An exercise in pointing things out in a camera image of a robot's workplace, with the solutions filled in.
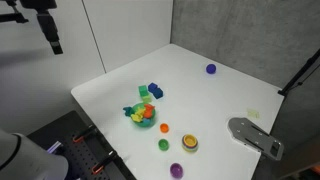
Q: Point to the small purple bowl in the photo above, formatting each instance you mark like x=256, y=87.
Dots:
x=176, y=170

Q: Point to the large green bowl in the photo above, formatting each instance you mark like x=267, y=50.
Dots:
x=146, y=120

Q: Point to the yellow sticky note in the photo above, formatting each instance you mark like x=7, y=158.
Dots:
x=253, y=113

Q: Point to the blue foam block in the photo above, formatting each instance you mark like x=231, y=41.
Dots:
x=155, y=90

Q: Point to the green foam block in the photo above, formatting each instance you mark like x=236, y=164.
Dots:
x=144, y=94

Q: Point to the black camera tripod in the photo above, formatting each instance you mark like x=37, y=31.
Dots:
x=294, y=81

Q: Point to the grey metal mounting plate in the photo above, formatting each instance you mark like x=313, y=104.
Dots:
x=249, y=134

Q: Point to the blue ball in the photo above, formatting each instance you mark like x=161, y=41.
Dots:
x=211, y=68

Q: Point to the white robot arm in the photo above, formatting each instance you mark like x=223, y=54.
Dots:
x=22, y=159

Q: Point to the small green bowl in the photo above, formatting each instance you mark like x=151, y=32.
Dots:
x=163, y=144

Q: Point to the black orange clamp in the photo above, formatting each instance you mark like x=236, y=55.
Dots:
x=83, y=134
x=100, y=165

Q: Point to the small orange bowl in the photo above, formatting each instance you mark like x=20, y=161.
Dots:
x=164, y=128

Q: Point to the black perforated board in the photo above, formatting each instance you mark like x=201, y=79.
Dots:
x=84, y=155

